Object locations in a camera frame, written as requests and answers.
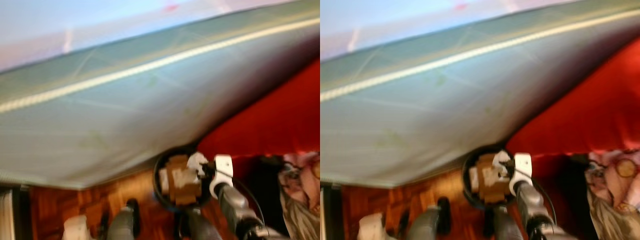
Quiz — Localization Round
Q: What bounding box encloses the beige floral duvet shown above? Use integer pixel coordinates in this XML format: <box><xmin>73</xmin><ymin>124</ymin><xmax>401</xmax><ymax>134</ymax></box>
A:
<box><xmin>587</xmin><ymin>190</ymin><xmax>640</xmax><ymax>240</ymax></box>
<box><xmin>280</xmin><ymin>192</ymin><xmax>321</xmax><ymax>240</ymax></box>

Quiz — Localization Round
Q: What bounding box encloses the grey robot right leg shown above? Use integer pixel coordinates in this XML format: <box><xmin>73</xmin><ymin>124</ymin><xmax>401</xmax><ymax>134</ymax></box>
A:
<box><xmin>177</xmin><ymin>209</ymin><xmax>223</xmax><ymax>240</ymax></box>
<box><xmin>484</xmin><ymin>206</ymin><xmax>526</xmax><ymax>240</ymax></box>

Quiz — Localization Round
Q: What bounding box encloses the white paper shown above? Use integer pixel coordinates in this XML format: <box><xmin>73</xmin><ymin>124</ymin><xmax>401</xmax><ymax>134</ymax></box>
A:
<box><xmin>492</xmin><ymin>150</ymin><xmax>512</xmax><ymax>168</ymax></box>
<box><xmin>186</xmin><ymin>152</ymin><xmax>208</xmax><ymax>173</ymax></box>

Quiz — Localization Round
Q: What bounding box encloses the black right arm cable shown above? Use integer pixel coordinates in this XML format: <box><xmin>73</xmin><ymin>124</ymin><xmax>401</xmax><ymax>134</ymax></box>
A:
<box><xmin>205</xmin><ymin>162</ymin><xmax>266</xmax><ymax>226</ymax></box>
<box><xmin>505</xmin><ymin>160</ymin><xmax>558</xmax><ymax>226</ymax></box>

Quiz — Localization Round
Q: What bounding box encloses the black round bin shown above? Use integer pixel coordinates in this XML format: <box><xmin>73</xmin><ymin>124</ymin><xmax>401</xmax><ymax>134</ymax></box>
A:
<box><xmin>152</xmin><ymin>145</ymin><xmax>216</xmax><ymax>211</ymax></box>
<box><xmin>461</xmin><ymin>145</ymin><xmax>521</xmax><ymax>208</ymax></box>

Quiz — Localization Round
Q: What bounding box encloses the large red cushion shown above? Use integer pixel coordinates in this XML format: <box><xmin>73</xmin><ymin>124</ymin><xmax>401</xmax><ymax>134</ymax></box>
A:
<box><xmin>505</xmin><ymin>35</ymin><xmax>640</xmax><ymax>173</ymax></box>
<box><xmin>197</xmin><ymin>57</ymin><xmax>321</xmax><ymax>176</ymax></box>

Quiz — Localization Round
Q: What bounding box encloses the brown cardboard piece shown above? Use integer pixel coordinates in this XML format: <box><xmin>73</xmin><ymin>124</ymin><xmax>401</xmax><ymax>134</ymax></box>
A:
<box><xmin>475</xmin><ymin>154</ymin><xmax>508</xmax><ymax>203</ymax></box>
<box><xmin>165</xmin><ymin>155</ymin><xmax>201</xmax><ymax>206</ymax></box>

